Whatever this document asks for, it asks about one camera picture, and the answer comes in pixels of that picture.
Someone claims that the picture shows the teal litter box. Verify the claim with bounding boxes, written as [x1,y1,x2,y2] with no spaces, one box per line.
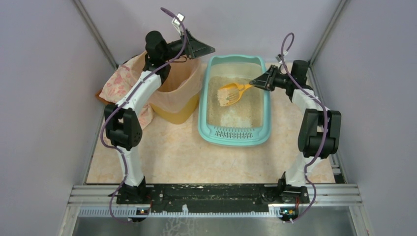
[197,55,272,147]

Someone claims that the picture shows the yellow trash bin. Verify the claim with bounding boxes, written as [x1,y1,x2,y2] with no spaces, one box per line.
[150,94,199,125]

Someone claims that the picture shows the orange plastic bin liner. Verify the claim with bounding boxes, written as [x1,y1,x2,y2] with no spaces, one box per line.
[127,59,203,123]

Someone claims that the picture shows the yellow litter scoop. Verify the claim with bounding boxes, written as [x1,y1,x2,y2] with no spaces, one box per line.
[217,83,253,107]

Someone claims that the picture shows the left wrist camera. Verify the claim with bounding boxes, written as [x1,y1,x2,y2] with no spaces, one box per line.
[171,12,185,35]

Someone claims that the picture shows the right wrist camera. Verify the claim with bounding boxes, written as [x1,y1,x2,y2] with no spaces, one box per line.
[275,50,288,65]

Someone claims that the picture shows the pink patterned cloth bag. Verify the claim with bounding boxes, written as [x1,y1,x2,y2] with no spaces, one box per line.
[98,56,154,129]

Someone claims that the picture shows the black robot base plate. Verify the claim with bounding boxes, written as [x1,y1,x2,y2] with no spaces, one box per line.
[116,183,308,216]

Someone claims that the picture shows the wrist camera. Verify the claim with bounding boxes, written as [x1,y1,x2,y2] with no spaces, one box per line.
[171,12,185,35]
[275,50,288,65]

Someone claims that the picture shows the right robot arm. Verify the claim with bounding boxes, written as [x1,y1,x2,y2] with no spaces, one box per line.
[249,60,341,196]

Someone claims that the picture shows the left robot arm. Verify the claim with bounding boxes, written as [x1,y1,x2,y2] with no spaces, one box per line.
[100,29,215,204]

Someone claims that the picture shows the aluminium frame rail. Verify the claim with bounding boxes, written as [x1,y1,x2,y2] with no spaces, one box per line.
[66,184,362,219]

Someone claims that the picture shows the cat litter sand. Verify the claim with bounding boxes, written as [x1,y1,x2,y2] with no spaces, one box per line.
[207,76,264,128]

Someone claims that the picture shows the brown wooden tray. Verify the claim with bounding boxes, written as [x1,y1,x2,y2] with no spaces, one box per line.
[94,90,109,105]

